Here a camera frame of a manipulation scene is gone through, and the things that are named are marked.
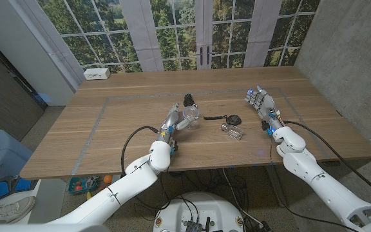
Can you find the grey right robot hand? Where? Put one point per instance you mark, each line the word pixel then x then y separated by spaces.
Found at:
pixel 264 103

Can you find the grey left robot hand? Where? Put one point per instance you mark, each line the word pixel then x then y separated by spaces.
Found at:
pixel 170 124

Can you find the clear hinged glass jar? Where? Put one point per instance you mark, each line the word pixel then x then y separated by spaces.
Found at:
pixel 192 112

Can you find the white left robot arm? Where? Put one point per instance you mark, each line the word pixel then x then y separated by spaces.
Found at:
pixel 124 190

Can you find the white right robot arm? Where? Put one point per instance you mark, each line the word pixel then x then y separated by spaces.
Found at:
pixel 327 187

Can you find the small clear glass bottle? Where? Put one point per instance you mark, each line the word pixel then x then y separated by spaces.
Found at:
pixel 233 131

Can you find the orange ball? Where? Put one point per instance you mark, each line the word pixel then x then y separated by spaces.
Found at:
pixel 108 179

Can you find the printed window backdrop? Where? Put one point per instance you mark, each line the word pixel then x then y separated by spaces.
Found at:
pixel 172 38

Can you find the grey table leg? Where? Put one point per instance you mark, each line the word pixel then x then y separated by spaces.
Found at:
pixel 276 190

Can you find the white robot torso base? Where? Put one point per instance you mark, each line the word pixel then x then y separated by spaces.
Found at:
pixel 201 206

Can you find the white power outlet box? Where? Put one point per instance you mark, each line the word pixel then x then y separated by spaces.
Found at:
pixel 97 73

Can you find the teal toy tray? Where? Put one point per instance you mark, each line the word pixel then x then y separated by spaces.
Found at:
pixel 82 185

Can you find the yellow toy banana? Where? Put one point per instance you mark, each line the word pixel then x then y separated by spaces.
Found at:
pixel 89 195

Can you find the white robot head rim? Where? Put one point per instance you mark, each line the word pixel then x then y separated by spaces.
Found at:
pixel 43 228

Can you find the white sneaker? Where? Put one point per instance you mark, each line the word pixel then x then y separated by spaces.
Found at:
pixel 11 211

